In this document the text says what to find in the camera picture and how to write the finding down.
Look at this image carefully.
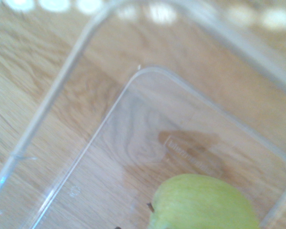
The green apple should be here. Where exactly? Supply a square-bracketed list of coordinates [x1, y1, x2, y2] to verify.
[146, 173, 261, 229]

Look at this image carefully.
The clear plastic container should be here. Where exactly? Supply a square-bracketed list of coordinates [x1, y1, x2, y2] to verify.
[0, 0, 286, 229]

